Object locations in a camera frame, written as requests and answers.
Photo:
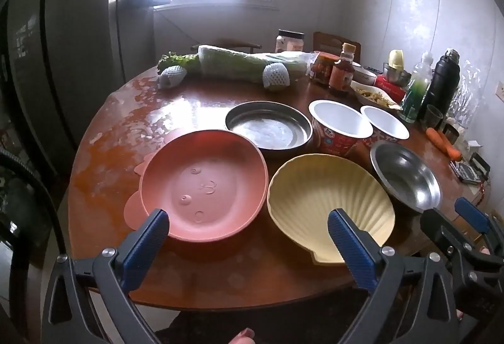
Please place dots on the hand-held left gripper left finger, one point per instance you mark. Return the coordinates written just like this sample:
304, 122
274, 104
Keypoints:
145, 245

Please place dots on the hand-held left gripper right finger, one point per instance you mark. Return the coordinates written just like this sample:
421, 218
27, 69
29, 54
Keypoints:
354, 249

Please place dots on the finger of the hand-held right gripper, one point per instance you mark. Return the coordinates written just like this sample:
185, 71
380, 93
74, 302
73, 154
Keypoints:
441, 229
470, 214

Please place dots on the yellow shell-shaped plate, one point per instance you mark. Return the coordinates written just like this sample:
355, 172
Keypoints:
315, 194

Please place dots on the pink plastic plate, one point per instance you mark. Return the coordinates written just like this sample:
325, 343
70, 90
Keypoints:
197, 186

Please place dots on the white paper noodle cup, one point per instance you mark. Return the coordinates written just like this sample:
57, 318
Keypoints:
338, 119

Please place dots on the round steel plate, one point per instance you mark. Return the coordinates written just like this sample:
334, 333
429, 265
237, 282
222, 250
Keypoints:
267, 127

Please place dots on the black framed device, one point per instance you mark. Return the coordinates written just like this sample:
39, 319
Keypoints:
468, 172

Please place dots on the small white box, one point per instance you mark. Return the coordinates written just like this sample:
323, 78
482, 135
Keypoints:
475, 144

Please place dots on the orange carrot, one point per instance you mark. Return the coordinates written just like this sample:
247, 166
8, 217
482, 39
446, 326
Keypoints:
443, 141

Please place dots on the small steel tin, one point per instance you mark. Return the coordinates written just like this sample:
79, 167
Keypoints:
452, 134

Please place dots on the clear drinking glass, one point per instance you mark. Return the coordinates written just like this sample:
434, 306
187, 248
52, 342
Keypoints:
433, 117

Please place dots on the clear plastic bag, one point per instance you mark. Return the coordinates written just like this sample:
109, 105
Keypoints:
466, 92

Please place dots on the green liquid plastic bottle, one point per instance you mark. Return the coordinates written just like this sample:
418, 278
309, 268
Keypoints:
413, 96

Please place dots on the black thermos flask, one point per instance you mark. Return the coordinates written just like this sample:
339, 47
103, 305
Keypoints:
441, 84

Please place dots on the red box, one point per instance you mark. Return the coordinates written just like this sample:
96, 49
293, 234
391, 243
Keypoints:
390, 89

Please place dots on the white dish with food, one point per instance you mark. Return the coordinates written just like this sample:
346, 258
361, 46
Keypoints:
374, 96

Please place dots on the small steel bowl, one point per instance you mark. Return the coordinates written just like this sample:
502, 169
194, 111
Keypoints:
397, 77

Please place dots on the fruit in white foam net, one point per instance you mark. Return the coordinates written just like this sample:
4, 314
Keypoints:
172, 77
275, 77

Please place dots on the yellow plastic cup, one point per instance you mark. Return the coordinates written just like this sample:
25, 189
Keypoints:
397, 59

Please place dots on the white ceramic bowl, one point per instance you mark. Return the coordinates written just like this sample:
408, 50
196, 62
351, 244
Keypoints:
364, 75

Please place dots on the brown sauce bottle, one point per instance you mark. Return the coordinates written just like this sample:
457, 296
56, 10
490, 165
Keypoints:
341, 74

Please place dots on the red sauce jar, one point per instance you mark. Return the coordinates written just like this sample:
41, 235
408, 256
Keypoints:
322, 70

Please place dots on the green lettuce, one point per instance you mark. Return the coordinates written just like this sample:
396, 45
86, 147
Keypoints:
177, 61

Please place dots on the wrapped napa cabbage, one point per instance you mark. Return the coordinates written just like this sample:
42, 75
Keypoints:
236, 64

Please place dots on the wooden chair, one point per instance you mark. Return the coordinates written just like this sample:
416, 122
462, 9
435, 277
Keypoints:
330, 42

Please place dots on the grey refrigerator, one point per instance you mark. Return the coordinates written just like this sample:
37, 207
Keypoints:
59, 52

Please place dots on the glass jar black lid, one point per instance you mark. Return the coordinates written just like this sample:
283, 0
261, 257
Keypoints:
289, 42

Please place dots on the wooden armchair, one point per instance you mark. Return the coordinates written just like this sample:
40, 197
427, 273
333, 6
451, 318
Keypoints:
228, 44

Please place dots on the white wall socket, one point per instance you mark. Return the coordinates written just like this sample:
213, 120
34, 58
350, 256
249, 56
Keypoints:
500, 92

